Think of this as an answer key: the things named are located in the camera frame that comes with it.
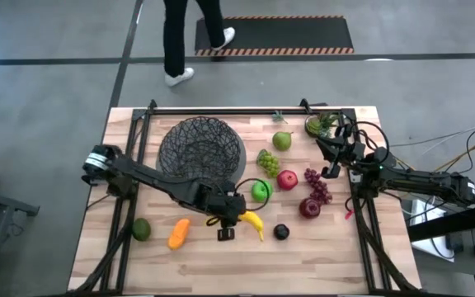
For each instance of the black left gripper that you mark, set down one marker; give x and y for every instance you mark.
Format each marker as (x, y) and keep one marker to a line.
(225, 206)

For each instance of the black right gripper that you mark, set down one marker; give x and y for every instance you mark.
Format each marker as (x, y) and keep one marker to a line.
(351, 148)

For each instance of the yellow banana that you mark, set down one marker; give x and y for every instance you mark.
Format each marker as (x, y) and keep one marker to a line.
(254, 220)

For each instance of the green apple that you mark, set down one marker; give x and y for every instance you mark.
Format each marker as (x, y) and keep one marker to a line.
(259, 193)

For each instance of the purple grape bunch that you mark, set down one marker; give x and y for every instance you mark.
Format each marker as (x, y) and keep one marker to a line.
(318, 187)

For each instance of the green pear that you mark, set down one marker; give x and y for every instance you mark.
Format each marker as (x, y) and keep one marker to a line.
(281, 141)

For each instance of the bright red apple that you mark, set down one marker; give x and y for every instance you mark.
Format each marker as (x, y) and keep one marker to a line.
(287, 180)

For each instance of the orange mango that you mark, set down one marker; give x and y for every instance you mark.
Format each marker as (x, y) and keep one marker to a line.
(178, 234)

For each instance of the green grape bunch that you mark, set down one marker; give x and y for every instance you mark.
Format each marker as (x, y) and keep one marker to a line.
(269, 163)

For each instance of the dark red apple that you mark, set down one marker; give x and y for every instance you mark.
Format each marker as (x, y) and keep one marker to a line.
(309, 208)

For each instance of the black plum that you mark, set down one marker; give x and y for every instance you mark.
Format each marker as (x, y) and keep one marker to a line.
(281, 232)

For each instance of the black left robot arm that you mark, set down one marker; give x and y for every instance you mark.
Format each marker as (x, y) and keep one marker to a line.
(151, 177)

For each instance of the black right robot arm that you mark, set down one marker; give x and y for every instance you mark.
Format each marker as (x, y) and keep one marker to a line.
(419, 181)

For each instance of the potted succulent plant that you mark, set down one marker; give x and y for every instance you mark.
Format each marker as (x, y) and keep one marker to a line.
(320, 125)

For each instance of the small green air plant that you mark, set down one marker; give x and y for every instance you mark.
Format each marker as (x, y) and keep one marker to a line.
(279, 117)

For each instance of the green avocado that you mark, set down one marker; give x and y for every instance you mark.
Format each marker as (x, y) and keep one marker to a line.
(141, 229)

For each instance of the black striped-edge floor mat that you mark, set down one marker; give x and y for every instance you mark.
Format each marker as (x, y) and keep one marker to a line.
(274, 35)

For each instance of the white box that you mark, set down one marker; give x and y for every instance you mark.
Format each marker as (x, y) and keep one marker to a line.
(431, 231)

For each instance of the person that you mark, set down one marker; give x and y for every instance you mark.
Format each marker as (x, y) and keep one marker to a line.
(174, 41)

